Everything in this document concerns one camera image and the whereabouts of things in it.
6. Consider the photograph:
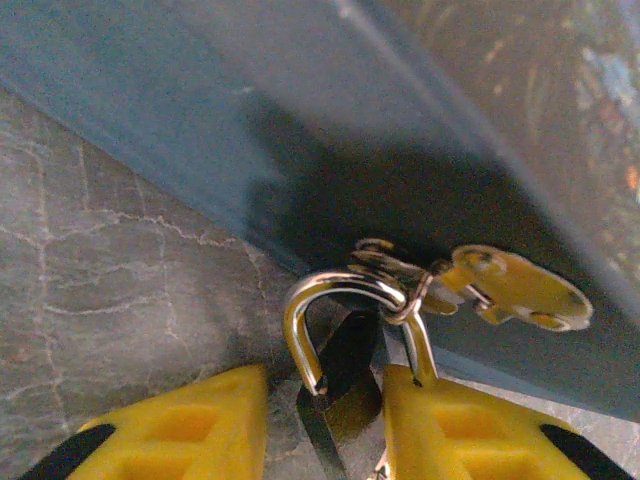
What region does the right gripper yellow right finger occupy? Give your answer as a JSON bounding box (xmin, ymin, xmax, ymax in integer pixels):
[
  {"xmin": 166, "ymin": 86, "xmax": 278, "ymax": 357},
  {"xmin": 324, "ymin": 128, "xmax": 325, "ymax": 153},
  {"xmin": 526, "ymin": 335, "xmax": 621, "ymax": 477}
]
[{"xmin": 381, "ymin": 363, "xmax": 635, "ymax": 480}]

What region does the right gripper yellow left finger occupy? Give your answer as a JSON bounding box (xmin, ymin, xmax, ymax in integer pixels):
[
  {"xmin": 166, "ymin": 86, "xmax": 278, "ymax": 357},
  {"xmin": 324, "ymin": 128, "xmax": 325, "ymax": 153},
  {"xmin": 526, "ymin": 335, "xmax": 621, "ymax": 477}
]
[{"xmin": 18, "ymin": 363, "xmax": 272, "ymax": 480}]

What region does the small silver key ring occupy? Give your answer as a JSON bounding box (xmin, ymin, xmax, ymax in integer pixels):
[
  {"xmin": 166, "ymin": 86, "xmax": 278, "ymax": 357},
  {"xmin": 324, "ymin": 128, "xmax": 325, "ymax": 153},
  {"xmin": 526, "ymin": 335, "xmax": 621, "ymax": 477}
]
[{"xmin": 380, "ymin": 272, "xmax": 435, "ymax": 327}]

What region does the padlock with silver shackle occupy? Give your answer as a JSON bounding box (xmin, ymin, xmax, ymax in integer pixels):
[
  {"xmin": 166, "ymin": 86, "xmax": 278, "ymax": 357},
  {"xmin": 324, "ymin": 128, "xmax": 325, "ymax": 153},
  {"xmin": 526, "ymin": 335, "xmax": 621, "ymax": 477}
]
[{"xmin": 282, "ymin": 267, "xmax": 441, "ymax": 480}]

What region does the brass key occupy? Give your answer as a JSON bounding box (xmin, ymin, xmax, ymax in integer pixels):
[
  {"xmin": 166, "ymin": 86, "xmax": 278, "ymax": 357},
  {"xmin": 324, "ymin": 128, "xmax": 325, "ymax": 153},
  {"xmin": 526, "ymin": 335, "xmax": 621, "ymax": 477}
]
[{"xmin": 433, "ymin": 243, "xmax": 595, "ymax": 333}]

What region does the silver key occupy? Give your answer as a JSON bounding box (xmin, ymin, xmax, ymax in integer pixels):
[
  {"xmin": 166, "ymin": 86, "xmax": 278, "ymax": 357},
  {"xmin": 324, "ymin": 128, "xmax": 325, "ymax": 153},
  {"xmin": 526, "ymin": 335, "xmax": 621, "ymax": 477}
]
[{"xmin": 348, "ymin": 237, "xmax": 426, "ymax": 289}]

